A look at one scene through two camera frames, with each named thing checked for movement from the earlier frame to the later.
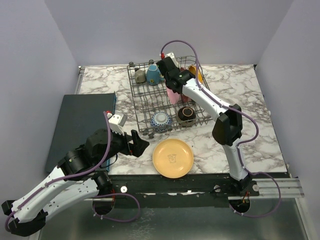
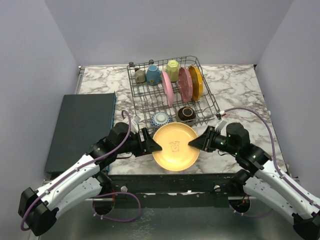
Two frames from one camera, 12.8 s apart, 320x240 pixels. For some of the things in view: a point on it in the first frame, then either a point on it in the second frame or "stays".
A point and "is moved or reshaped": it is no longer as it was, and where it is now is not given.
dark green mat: x=79 y=115 stays
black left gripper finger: x=139 y=144 -> x=151 y=145
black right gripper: x=179 y=70 -> x=205 y=140
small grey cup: x=140 y=76 stays
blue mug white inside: x=153 y=75 stays
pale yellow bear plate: x=173 y=158 is moved or reshaped
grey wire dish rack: x=158 y=110 stays
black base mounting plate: x=177 y=190 stays
